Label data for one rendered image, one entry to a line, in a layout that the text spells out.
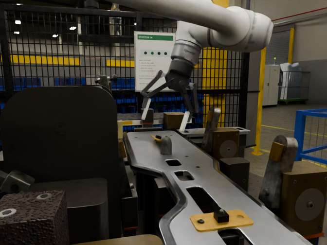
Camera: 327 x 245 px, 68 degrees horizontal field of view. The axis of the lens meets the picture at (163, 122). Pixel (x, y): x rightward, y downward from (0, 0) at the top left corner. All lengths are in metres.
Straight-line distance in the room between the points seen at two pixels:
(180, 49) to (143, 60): 0.56
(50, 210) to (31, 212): 0.01
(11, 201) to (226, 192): 0.34
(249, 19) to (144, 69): 0.73
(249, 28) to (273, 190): 0.43
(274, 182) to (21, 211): 0.38
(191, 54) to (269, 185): 0.47
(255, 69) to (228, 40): 3.43
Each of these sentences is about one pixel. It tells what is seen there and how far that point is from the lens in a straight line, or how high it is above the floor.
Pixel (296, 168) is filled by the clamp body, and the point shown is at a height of 1.04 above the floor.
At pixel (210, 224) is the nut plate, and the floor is 1.00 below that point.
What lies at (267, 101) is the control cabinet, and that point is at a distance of 12.83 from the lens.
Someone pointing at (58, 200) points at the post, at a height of 1.10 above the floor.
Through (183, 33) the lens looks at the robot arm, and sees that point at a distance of 0.80.
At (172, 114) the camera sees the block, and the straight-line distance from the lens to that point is 1.03.
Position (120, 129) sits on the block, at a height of 1.04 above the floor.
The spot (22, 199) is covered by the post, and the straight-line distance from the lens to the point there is 0.24.
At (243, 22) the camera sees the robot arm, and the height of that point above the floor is 1.35.
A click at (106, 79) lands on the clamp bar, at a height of 1.20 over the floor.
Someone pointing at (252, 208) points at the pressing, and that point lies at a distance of 0.42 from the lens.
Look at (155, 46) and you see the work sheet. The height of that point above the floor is 1.38.
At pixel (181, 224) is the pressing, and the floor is 1.00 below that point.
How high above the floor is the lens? 1.19
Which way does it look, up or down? 9 degrees down
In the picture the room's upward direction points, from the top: straight up
